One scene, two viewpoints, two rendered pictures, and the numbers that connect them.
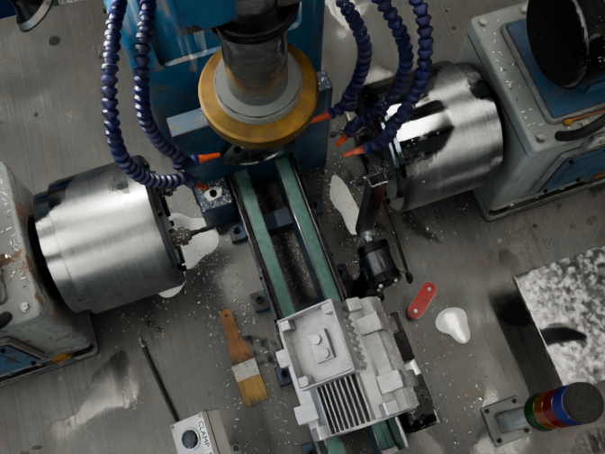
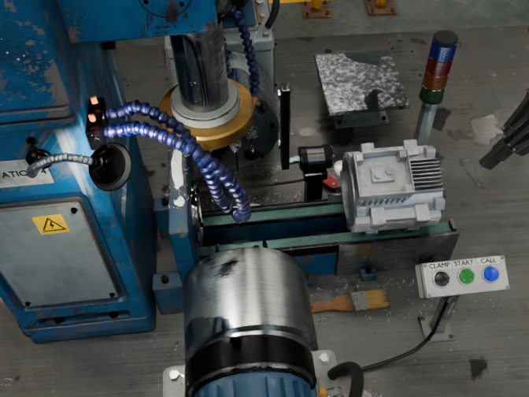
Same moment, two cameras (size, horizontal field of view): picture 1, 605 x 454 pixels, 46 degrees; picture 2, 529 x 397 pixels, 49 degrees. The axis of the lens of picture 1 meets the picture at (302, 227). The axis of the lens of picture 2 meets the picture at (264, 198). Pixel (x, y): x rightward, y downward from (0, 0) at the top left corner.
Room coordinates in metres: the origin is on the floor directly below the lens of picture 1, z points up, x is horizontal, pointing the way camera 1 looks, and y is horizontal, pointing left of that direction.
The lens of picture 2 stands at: (0.21, 0.85, 2.08)
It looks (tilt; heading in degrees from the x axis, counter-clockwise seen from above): 51 degrees down; 286
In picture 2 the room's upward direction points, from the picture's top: 2 degrees counter-clockwise
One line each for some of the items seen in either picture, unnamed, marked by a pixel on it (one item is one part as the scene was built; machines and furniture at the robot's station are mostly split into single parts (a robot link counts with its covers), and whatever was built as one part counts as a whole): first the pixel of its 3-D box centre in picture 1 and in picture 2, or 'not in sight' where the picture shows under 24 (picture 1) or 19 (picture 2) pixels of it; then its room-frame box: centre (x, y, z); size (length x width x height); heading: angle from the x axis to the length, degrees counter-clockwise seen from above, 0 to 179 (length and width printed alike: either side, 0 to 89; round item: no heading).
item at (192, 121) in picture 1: (249, 129); (172, 225); (0.65, 0.11, 0.97); 0.30 x 0.11 x 0.34; 110
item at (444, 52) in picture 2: (576, 404); (443, 47); (0.10, -0.41, 1.19); 0.06 x 0.06 x 0.04
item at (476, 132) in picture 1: (437, 131); (227, 104); (0.62, -0.26, 1.04); 0.41 x 0.25 x 0.25; 110
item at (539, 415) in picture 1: (555, 409); (435, 76); (0.10, -0.41, 1.10); 0.06 x 0.06 x 0.04
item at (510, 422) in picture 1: (538, 413); (429, 102); (0.10, -0.41, 1.01); 0.08 x 0.08 x 0.42; 20
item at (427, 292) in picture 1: (421, 301); (326, 180); (0.34, -0.25, 0.81); 0.09 x 0.03 x 0.02; 147
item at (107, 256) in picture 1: (87, 243); (250, 345); (0.38, 0.39, 1.04); 0.37 x 0.25 x 0.25; 110
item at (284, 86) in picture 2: (370, 208); (286, 128); (0.43, -0.12, 1.12); 0.04 x 0.03 x 0.26; 20
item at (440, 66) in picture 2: (565, 406); (439, 62); (0.10, -0.41, 1.14); 0.06 x 0.06 x 0.04
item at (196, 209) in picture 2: (258, 147); (197, 212); (0.59, 0.09, 1.01); 0.15 x 0.02 x 0.15; 110
